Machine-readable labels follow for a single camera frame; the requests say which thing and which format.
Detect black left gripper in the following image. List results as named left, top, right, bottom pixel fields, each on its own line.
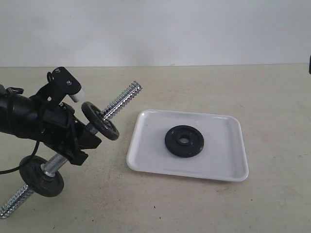
left=36, top=104, right=102, bottom=166

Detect black metal washer disc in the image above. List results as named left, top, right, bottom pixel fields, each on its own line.
left=81, top=101, right=120, bottom=141

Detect black weight plate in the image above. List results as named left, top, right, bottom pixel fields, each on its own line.
left=19, top=156, right=64, bottom=197
left=164, top=125, right=205, bottom=158

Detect chrome threaded dumbbell bar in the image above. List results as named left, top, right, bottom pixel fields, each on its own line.
left=0, top=82, right=142, bottom=219

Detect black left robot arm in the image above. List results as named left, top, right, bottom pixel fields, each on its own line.
left=0, top=84, right=102, bottom=166

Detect white rectangular tray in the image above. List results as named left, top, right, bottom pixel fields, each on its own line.
left=126, top=109, right=249, bottom=182

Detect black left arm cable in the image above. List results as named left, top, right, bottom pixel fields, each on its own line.
left=0, top=87, right=76, bottom=174

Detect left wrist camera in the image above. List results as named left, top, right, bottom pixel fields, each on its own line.
left=47, top=67, right=84, bottom=105

